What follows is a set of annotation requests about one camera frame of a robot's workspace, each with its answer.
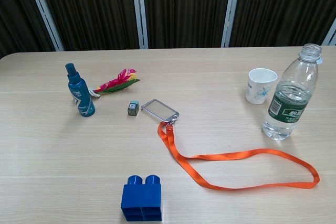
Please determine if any clear badge holder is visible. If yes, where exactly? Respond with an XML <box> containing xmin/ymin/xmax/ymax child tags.
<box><xmin>141</xmin><ymin>99</ymin><xmax>181</xmax><ymax>126</ymax></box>

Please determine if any black curtain panel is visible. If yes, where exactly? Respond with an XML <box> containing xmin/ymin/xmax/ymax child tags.
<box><xmin>230</xmin><ymin>0</ymin><xmax>336</xmax><ymax>48</ymax></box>
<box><xmin>141</xmin><ymin>0</ymin><xmax>234</xmax><ymax>49</ymax></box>
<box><xmin>0</xmin><ymin>0</ymin><xmax>56</xmax><ymax>59</ymax></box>
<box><xmin>34</xmin><ymin>0</ymin><xmax>139</xmax><ymax>51</ymax></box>

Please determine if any orange lanyard strap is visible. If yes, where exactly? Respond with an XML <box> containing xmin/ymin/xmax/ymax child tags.
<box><xmin>157</xmin><ymin>123</ymin><xmax>321</xmax><ymax>190</ymax></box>

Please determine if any red feather shuttlecock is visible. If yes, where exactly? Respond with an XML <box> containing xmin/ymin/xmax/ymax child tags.
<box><xmin>89</xmin><ymin>68</ymin><xmax>141</xmax><ymax>99</ymax></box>

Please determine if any blue toy building block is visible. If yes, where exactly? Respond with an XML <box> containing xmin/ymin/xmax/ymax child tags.
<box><xmin>120</xmin><ymin>174</ymin><xmax>163</xmax><ymax>222</ymax></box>

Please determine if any white paper cup blue flower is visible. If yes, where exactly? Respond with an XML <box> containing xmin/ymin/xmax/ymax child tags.
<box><xmin>245</xmin><ymin>68</ymin><xmax>278</xmax><ymax>105</ymax></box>

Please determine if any white metal frame post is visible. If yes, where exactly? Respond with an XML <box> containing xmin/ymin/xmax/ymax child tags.
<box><xmin>322</xmin><ymin>16</ymin><xmax>336</xmax><ymax>46</ymax></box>
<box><xmin>220</xmin><ymin>0</ymin><xmax>243</xmax><ymax>48</ymax></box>
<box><xmin>23</xmin><ymin>0</ymin><xmax>65</xmax><ymax>51</ymax></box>
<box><xmin>130</xmin><ymin>0</ymin><xmax>149</xmax><ymax>50</ymax></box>

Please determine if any blue spray bottle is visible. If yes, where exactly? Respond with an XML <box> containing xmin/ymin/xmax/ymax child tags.
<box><xmin>65</xmin><ymin>62</ymin><xmax>96</xmax><ymax>118</ymax></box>

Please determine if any transparent plastic water bottle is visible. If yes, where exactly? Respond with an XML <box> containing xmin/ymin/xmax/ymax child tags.
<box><xmin>261</xmin><ymin>43</ymin><xmax>323</xmax><ymax>141</ymax></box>

